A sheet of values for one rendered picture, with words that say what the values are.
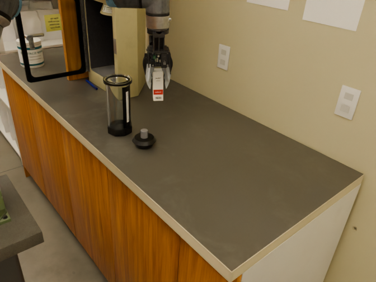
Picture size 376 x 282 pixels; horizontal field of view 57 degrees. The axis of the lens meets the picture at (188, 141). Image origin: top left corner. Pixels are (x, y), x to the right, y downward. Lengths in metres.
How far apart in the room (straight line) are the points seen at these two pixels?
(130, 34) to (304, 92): 0.81
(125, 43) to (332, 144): 0.99
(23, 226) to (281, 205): 0.75
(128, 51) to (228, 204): 0.91
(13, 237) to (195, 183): 0.55
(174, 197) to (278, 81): 0.71
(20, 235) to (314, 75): 1.13
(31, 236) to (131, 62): 0.97
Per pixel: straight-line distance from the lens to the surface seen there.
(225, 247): 0.96
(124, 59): 1.67
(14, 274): 1.18
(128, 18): 1.64
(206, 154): 1.30
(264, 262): 1.03
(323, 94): 1.42
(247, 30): 1.60
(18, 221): 1.07
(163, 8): 1.13
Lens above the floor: 1.63
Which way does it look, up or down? 30 degrees down
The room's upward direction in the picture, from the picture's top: 4 degrees clockwise
